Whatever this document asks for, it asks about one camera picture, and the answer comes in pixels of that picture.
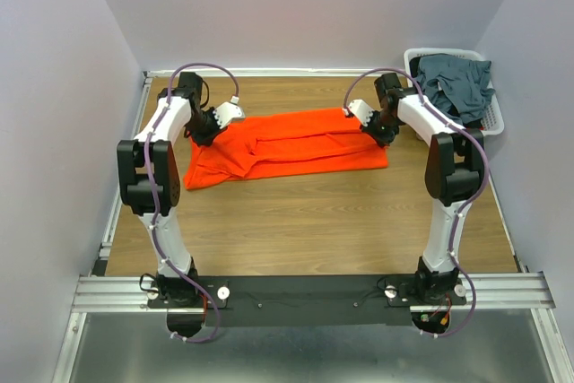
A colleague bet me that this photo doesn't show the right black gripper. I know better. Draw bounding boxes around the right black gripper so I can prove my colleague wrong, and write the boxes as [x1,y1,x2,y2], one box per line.
[359,109,399,148]

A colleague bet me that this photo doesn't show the orange t shirt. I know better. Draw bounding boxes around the orange t shirt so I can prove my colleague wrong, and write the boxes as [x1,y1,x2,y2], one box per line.
[183,108,388,190]

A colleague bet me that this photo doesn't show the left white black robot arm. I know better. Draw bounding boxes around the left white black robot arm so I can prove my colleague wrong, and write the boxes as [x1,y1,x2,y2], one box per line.
[117,68,245,308]

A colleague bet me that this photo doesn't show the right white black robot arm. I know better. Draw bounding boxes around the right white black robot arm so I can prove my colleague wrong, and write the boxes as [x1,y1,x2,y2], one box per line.
[359,73,486,304]

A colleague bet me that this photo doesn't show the grey blue t shirt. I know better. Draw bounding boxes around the grey blue t shirt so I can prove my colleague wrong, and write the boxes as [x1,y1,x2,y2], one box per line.
[411,54,494,128]

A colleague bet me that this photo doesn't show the white laundry basket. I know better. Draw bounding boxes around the white laundry basket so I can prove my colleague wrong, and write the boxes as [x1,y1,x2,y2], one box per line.
[404,48,504,135]

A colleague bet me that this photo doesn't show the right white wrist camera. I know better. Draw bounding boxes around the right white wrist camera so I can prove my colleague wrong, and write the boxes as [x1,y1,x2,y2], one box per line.
[346,100,375,126]

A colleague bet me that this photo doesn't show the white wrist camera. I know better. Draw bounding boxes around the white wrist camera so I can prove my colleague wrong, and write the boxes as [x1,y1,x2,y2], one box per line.
[346,100,375,126]
[213,101,246,129]

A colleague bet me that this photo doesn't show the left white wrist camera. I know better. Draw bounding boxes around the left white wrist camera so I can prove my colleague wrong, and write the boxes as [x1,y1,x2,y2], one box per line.
[213,101,246,129]

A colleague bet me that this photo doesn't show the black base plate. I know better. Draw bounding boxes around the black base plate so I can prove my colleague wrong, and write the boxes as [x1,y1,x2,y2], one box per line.
[142,274,467,333]

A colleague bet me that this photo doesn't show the aluminium frame rail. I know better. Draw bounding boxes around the aluminium frame rail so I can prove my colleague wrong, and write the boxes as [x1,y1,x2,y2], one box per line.
[53,273,573,382]

